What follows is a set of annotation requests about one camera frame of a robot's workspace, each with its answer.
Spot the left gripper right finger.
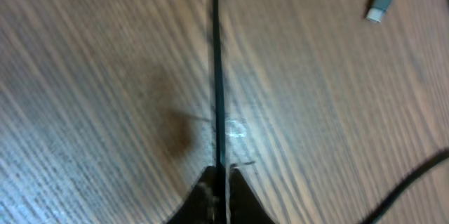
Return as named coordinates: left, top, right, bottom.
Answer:
left=229, top=169, right=275, bottom=224

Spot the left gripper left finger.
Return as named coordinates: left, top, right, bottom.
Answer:
left=166, top=166, right=217, bottom=224

